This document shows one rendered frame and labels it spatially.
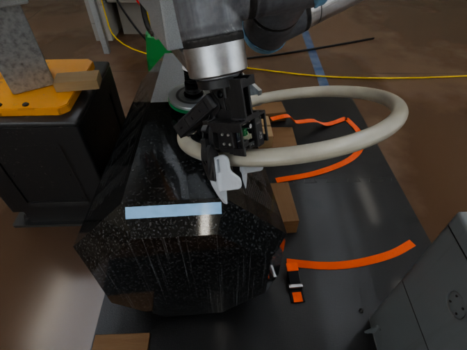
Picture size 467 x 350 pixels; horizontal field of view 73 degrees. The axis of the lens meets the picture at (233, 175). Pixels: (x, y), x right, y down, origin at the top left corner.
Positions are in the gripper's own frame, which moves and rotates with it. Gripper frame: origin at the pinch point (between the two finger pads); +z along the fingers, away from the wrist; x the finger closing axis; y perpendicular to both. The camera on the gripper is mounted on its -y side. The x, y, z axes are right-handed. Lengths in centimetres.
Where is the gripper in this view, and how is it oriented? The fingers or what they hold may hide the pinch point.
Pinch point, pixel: (231, 189)
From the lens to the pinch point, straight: 57.5
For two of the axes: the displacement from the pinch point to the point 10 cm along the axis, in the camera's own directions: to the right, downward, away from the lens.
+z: 1.7, 8.9, 4.2
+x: 5.8, -4.3, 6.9
